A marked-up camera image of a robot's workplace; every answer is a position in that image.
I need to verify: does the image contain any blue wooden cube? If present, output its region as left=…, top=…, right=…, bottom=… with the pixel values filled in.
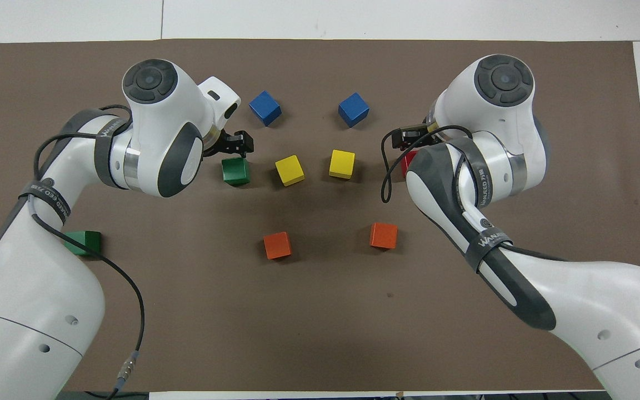
left=249, top=91, right=282, bottom=127
left=338, top=92, right=370, bottom=128

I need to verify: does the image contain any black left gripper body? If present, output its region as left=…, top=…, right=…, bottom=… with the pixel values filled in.
left=203, top=130, right=238, bottom=158

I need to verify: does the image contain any green wooden cube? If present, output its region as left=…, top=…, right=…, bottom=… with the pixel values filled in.
left=222, top=157, right=251, bottom=186
left=64, top=231, right=102, bottom=257

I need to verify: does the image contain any brown table mat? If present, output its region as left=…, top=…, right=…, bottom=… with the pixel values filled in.
left=0, top=38, right=640, bottom=393

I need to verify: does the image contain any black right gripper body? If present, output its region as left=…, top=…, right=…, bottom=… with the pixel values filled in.
left=409, top=127, right=432, bottom=150

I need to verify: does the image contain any black velcro cable strap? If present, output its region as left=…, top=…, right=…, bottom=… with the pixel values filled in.
left=463, top=229, right=513, bottom=268
left=452, top=138, right=494, bottom=211
left=94, top=114, right=127, bottom=188
left=19, top=178, right=72, bottom=224

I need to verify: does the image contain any yellow wooden cube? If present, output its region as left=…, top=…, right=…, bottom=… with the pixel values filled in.
left=274, top=155, right=306, bottom=187
left=329, top=149, right=356, bottom=179

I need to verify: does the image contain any orange wooden cube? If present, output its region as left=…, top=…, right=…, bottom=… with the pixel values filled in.
left=263, top=231, right=292, bottom=260
left=369, top=222, right=398, bottom=249

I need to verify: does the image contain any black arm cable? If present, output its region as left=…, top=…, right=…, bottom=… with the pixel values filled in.
left=381, top=125, right=474, bottom=204
left=33, top=104, right=146, bottom=388

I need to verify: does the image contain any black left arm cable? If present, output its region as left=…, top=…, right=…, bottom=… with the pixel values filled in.
left=33, top=104, right=146, bottom=388

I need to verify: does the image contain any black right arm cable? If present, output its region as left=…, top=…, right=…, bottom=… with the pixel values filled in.
left=381, top=125, right=474, bottom=204

